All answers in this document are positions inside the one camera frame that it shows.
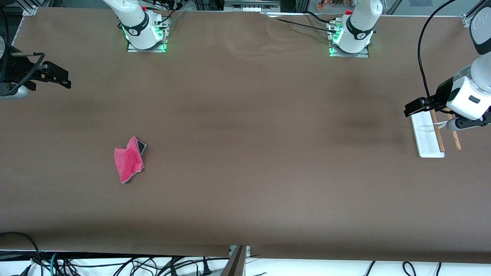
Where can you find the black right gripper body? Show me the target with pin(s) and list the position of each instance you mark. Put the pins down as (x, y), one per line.
(19, 71)

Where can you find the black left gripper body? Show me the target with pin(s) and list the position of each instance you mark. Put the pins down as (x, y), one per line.
(441, 95)

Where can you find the pink towel grey backing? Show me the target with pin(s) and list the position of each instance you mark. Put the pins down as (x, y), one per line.
(128, 161)

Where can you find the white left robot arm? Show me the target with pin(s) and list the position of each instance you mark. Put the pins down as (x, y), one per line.
(356, 34)

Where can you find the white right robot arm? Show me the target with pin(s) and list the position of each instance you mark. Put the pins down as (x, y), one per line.
(138, 30)

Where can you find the orange background object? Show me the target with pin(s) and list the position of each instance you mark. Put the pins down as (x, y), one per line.
(332, 4)

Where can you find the brown table cover sheet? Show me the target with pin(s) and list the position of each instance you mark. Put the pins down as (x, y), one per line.
(245, 172)

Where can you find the grey power strip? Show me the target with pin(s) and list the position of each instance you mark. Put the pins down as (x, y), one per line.
(251, 4)

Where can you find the black power plug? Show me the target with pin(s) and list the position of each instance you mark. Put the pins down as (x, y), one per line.
(206, 268)

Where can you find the aluminium frame profile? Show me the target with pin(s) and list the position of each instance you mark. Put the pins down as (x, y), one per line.
(30, 7)
(471, 16)

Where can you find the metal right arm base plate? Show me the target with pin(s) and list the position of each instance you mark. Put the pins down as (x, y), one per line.
(132, 48)

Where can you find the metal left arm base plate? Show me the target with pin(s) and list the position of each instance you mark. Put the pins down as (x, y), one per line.
(337, 55)

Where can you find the metal beam bracket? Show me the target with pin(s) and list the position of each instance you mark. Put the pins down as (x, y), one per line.
(247, 251)

